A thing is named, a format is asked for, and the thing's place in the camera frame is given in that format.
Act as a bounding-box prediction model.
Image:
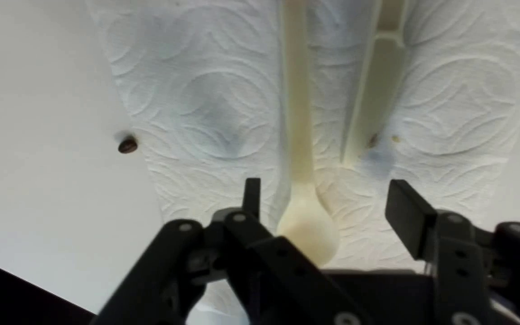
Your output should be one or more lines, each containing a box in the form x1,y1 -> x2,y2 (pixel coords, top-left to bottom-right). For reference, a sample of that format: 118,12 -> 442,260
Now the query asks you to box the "cream plastic knife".
341,0 -> 413,166

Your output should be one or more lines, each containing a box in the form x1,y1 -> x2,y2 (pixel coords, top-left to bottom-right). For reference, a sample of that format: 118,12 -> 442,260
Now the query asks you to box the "white paper napkin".
84,0 -> 520,269

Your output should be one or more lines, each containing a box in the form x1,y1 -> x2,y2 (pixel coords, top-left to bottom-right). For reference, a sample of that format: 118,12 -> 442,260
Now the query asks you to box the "cream plastic spoon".
277,0 -> 339,265

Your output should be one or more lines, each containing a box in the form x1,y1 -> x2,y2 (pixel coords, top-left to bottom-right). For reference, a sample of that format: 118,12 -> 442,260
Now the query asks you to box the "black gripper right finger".
384,178 -> 520,325

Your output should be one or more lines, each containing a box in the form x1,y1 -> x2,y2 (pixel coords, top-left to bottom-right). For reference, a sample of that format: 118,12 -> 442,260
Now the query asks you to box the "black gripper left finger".
93,178 -> 368,325

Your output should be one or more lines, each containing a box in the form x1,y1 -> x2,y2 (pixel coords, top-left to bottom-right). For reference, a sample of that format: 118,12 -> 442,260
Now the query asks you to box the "small brown bead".
117,135 -> 138,153

